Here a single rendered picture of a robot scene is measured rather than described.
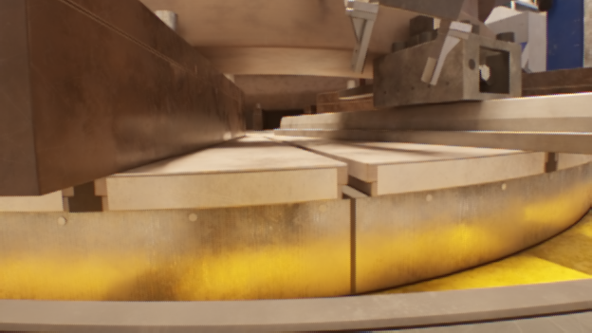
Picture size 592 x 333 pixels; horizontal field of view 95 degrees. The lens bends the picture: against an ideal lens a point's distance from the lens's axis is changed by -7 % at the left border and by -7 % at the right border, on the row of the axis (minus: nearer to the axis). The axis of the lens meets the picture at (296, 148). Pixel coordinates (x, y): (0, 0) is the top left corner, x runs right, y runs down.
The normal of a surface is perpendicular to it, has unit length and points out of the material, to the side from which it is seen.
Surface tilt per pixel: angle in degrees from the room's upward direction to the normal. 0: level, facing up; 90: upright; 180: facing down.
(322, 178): 90
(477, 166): 90
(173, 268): 90
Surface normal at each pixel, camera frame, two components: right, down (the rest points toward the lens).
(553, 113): -0.87, -0.26
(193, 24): 0.08, 0.07
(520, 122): -0.90, 0.06
